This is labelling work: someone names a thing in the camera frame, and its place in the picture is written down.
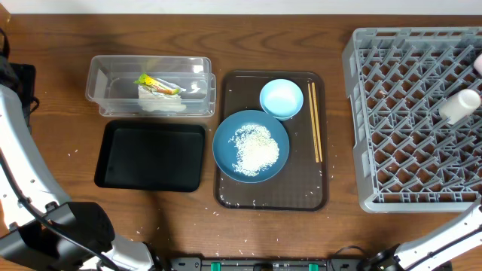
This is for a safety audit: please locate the green yellow snack wrapper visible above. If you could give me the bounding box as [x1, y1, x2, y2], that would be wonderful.
[134, 73, 180, 95]

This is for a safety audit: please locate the white tissue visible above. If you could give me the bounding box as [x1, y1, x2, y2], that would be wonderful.
[138, 86, 187, 112]

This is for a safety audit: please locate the white cup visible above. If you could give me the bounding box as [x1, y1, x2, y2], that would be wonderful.
[439, 89, 481, 125]

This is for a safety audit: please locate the pink cup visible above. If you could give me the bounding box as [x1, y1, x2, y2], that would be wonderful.
[473, 55, 482, 75]

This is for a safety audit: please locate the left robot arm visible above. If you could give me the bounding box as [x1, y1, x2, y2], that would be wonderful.
[1, 38, 164, 270]

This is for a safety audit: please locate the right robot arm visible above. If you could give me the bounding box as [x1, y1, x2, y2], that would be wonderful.
[357, 199, 481, 271]

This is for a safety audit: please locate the grey dishwasher rack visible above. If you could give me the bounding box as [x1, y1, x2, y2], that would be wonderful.
[342, 26, 481, 213]

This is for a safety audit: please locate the large dark blue plate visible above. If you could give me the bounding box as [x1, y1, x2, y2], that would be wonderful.
[212, 110, 289, 184]

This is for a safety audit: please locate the pile of white rice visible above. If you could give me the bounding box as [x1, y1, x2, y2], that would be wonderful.
[228, 123, 279, 177]

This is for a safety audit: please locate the light blue bowl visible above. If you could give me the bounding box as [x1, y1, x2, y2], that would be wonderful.
[259, 79, 304, 120]

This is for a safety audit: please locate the left wooden chopstick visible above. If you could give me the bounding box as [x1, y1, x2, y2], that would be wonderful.
[307, 83, 320, 163]

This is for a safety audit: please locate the wooden chopstick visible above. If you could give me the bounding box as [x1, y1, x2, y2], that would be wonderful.
[311, 82, 323, 163]
[307, 83, 320, 163]

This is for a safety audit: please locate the dark brown serving tray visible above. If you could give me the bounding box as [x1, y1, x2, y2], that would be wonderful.
[214, 71, 329, 212]

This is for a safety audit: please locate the right wooden chopstick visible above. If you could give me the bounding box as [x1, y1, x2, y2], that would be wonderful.
[311, 82, 323, 163]

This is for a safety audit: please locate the black plastic tray bin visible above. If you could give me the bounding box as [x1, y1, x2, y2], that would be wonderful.
[94, 120, 205, 193]

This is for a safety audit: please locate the clear plastic bin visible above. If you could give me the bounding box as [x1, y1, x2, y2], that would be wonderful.
[86, 55, 216, 117]

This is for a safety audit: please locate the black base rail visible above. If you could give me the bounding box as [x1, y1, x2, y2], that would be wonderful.
[169, 256, 453, 271]

